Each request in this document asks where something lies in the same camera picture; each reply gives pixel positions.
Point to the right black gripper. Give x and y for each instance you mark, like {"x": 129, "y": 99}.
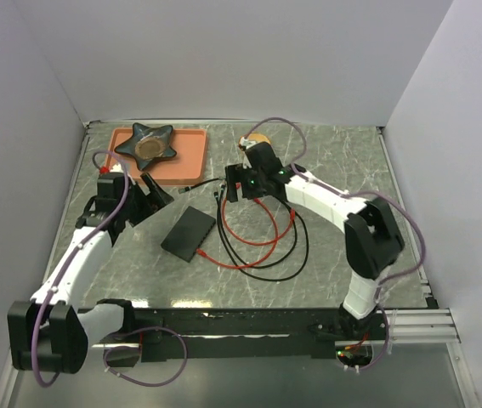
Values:
{"x": 237, "y": 173}

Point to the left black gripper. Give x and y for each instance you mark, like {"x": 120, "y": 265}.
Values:
{"x": 155, "y": 201}

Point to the black network switch box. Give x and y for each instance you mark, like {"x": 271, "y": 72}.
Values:
{"x": 187, "y": 235}

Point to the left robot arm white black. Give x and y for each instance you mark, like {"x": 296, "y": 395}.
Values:
{"x": 49, "y": 332}

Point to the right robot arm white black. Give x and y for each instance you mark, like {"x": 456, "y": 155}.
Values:
{"x": 373, "y": 241}

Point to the small yellow bowl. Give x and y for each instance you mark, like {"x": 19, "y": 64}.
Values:
{"x": 249, "y": 140}

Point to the salmon rectangular tray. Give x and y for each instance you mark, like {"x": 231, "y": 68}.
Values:
{"x": 186, "y": 168}

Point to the dark star-shaped dish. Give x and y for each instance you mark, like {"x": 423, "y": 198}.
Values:
{"x": 147, "y": 145}

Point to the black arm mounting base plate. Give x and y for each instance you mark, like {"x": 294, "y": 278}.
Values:
{"x": 246, "y": 333}

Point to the aluminium frame rail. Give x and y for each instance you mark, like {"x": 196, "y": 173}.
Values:
{"x": 403, "y": 326}

